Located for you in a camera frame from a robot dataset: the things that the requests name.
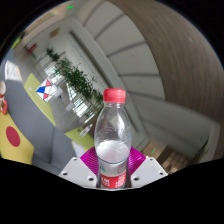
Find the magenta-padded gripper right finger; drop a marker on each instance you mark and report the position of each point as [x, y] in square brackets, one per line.
[146, 170]

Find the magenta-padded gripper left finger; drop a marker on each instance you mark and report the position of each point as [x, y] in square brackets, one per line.
[80, 171]

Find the clear red-capped water bottle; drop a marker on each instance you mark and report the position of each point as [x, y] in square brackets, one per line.
[112, 146]

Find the flat round red coaster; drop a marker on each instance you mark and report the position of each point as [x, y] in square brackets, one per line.
[13, 136]

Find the white box with coloured triangles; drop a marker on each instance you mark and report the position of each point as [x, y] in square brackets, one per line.
[48, 90]

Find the group of potted plants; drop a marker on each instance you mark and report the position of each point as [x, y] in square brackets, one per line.
[77, 80]

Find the green exit sign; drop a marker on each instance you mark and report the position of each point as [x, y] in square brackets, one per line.
[70, 7]

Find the framed wall picture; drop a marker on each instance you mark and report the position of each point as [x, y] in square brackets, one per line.
[55, 32]

